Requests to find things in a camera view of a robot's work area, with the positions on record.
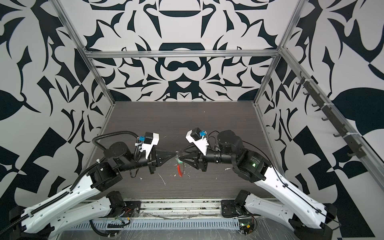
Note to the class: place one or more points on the aluminium front rail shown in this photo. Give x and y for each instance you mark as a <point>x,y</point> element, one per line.
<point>167,209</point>

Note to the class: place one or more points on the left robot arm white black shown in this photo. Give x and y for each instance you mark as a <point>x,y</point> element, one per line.
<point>62,211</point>

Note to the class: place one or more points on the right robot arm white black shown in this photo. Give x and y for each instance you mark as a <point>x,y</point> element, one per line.
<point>307,218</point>

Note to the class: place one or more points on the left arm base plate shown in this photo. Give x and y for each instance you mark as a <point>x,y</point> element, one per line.
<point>131,209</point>

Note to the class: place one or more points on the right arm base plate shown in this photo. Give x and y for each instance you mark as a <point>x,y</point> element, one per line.
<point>233,209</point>

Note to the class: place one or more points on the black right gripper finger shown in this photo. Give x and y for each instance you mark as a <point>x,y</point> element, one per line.
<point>191,149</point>
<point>193,162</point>

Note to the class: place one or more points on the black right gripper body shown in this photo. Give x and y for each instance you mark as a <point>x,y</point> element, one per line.
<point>203,160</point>

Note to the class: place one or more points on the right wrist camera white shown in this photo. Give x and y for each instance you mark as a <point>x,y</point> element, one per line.
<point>199,139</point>

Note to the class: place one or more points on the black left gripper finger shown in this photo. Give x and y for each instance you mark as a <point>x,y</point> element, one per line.
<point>161,159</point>
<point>159,152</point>

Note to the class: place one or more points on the large metal keyring red handle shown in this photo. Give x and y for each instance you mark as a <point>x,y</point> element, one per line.
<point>179,167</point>

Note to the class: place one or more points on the white slotted cable duct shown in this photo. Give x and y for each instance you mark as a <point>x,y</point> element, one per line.
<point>186,224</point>

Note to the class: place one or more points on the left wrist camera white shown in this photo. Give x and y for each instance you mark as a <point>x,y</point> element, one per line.
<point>147,142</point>

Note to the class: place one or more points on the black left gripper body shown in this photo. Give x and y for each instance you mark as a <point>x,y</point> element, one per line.
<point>150,161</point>

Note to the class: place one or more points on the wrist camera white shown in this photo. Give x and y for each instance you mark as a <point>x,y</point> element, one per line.
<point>199,139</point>
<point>147,142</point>

